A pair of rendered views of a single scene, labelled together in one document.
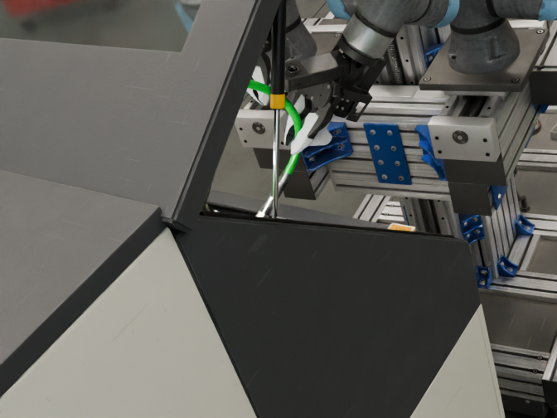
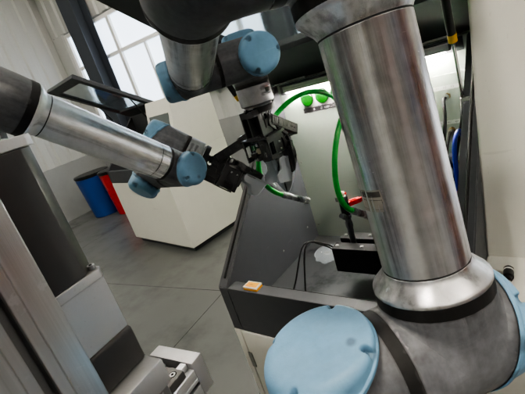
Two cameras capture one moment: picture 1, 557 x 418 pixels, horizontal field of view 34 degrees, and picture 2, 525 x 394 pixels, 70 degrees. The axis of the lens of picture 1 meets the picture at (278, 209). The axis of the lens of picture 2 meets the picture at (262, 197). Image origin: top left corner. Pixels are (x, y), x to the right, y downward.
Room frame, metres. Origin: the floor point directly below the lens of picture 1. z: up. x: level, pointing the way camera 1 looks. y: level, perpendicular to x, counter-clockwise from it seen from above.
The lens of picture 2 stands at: (2.28, -0.18, 1.52)
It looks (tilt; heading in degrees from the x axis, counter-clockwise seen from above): 18 degrees down; 175
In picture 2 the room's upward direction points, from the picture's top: 18 degrees counter-clockwise
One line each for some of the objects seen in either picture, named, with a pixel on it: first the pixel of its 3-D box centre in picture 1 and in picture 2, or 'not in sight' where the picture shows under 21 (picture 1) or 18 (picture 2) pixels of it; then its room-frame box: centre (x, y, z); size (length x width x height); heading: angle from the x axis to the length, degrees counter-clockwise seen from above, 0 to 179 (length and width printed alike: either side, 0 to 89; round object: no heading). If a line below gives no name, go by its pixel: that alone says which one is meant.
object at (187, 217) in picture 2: not in sight; (152, 155); (-2.08, -0.84, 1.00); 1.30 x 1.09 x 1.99; 36
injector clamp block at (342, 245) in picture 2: not in sight; (398, 264); (1.38, 0.21, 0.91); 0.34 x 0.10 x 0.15; 43
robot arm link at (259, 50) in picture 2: not in sight; (246, 58); (1.54, -0.06, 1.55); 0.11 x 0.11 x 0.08; 4
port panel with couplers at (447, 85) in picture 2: not in sight; (449, 129); (1.29, 0.48, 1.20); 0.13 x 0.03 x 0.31; 43
